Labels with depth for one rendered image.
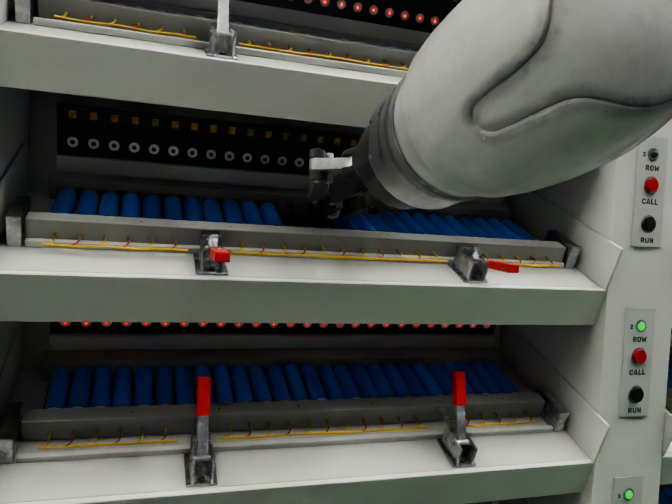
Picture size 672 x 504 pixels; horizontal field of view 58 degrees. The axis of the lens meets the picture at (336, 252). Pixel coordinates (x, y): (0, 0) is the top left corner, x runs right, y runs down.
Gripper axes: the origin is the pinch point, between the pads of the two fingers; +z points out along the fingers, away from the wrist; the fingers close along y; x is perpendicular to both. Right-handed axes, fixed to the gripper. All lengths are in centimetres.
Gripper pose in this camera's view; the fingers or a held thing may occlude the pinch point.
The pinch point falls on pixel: (340, 199)
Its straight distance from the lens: 62.6
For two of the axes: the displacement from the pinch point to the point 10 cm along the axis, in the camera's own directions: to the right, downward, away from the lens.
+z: -2.8, 0.9, 9.6
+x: -0.3, 9.9, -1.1
